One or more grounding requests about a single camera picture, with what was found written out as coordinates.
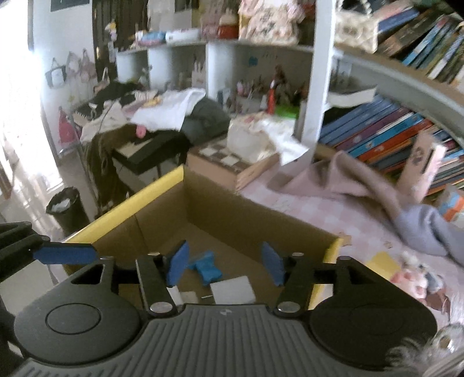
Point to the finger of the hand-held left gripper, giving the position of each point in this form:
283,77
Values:
65,253

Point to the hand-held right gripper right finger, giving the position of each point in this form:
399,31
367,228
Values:
272,268

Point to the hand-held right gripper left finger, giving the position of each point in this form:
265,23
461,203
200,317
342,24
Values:
177,266

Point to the blue toy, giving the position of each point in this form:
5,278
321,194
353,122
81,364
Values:
206,270

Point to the white charger plug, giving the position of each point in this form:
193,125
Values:
232,290

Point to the yellow cardboard box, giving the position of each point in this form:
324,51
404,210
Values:
224,214

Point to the yellow sticky note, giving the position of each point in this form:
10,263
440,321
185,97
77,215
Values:
380,264

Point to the pink plush pig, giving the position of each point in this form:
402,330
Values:
413,281

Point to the black trash bin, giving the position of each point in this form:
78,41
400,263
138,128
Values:
67,212

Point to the pink checked printed tablecloth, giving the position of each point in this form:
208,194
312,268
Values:
308,217

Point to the beige pink cloth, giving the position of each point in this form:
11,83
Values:
337,181

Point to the wooden tray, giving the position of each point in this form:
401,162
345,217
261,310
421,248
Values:
224,165

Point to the pile of clothes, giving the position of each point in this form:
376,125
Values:
166,108

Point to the row of slanted books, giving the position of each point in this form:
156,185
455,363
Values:
377,130

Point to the tall pink carton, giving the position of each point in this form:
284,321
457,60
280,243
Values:
420,163

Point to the stack of small cartons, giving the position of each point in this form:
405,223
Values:
453,205

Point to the floral fabric bag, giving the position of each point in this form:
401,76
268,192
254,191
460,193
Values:
270,20

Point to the row of shelf-top books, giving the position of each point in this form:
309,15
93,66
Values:
427,40

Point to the white shelf post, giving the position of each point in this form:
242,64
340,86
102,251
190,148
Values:
317,72

